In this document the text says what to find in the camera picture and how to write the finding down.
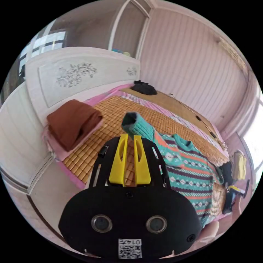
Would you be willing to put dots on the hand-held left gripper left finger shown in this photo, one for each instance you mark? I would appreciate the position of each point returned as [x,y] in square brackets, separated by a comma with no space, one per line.
[118,164]

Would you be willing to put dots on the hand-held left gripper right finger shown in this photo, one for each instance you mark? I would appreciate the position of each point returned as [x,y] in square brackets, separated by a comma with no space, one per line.
[141,168]

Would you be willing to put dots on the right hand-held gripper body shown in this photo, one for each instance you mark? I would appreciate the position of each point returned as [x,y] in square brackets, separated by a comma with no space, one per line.
[229,202]

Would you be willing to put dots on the teal patterned sweater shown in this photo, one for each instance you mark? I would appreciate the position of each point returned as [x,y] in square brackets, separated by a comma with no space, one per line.
[191,174]

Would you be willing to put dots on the pile of clothes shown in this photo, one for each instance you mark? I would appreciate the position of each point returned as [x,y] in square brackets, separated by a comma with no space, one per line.
[239,164]

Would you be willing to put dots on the bed with woven mat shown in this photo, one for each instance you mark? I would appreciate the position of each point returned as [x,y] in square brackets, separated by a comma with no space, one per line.
[106,123]

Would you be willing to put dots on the pink pillow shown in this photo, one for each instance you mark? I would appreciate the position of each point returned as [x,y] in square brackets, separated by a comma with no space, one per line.
[61,154]

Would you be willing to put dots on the brown folded blanket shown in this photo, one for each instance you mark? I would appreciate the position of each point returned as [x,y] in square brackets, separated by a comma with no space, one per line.
[72,121]

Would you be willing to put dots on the black garment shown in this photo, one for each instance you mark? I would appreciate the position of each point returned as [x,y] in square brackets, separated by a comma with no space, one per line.
[143,88]

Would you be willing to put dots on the window with dark bars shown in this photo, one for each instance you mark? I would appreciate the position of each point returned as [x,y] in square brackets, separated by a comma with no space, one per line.
[42,44]

